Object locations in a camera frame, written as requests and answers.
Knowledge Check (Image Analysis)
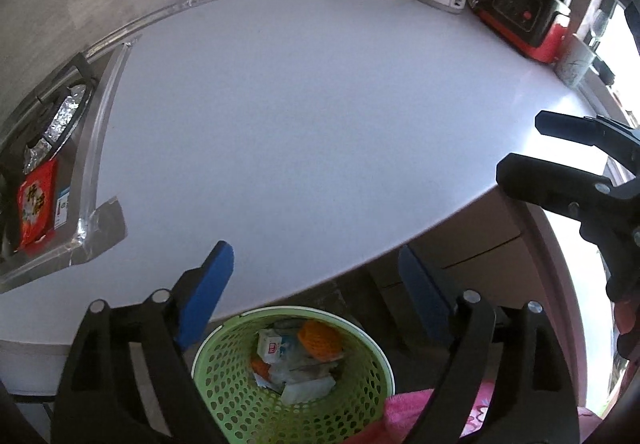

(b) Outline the gas stove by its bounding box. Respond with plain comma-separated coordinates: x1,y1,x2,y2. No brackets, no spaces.
0,52,98,270

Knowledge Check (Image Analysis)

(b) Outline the green plastic basket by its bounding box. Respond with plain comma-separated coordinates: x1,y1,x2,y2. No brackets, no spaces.
191,307,396,444

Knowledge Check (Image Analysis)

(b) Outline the person's right hand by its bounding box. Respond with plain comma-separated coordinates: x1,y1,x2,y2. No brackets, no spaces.
614,301,638,360

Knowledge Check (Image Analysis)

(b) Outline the small white carton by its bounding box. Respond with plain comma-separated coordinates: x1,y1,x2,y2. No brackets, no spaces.
256,329,283,365

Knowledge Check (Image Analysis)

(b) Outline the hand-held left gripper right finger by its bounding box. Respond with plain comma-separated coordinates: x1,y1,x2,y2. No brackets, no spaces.
398,245,581,444

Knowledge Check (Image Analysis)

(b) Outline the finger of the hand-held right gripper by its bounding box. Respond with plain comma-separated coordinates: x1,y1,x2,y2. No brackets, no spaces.
496,153,640,255
535,110,640,160

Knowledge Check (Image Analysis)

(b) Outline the white patterned mug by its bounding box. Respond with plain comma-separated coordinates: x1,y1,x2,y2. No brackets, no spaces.
555,32,598,88

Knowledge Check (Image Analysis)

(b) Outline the small red noodle packet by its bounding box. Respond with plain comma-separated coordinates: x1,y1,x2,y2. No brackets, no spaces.
16,159,60,257

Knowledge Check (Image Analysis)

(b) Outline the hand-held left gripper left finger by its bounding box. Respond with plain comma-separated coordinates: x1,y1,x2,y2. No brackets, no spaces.
50,241,235,444

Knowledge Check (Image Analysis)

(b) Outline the pink fuzzy garment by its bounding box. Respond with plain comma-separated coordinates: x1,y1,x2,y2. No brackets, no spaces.
360,376,601,444

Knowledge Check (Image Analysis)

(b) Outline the clear plastic bag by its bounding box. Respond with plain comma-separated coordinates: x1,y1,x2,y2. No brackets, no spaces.
252,341,346,392

